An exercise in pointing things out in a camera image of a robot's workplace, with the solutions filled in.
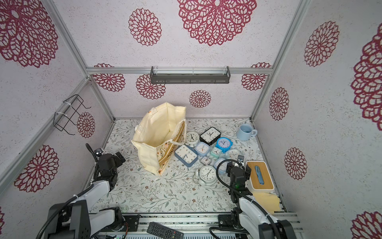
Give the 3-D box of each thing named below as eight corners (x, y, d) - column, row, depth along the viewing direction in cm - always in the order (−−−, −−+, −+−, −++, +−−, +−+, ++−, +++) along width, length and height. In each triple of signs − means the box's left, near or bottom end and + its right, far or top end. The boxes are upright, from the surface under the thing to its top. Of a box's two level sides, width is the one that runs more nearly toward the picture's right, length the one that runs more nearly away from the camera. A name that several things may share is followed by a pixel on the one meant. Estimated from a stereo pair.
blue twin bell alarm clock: (224, 154, 102) (224, 152, 100) (213, 143, 107) (214, 141, 105) (234, 146, 105) (235, 144, 103) (223, 137, 111) (224, 134, 109)
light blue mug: (242, 143, 108) (245, 137, 102) (233, 133, 114) (235, 127, 108) (254, 137, 112) (257, 130, 106) (244, 128, 117) (247, 121, 112)
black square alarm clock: (209, 148, 105) (210, 145, 102) (198, 139, 110) (198, 135, 107) (223, 137, 111) (223, 134, 108) (211, 128, 116) (212, 125, 114)
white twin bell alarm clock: (200, 188, 87) (200, 185, 83) (194, 172, 94) (194, 168, 90) (218, 182, 89) (219, 179, 86) (211, 166, 96) (212, 163, 92)
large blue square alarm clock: (172, 155, 101) (172, 152, 99) (184, 145, 106) (184, 142, 104) (188, 169, 95) (188, 167, 92) (200, 157, 100) (200, 155, 97)
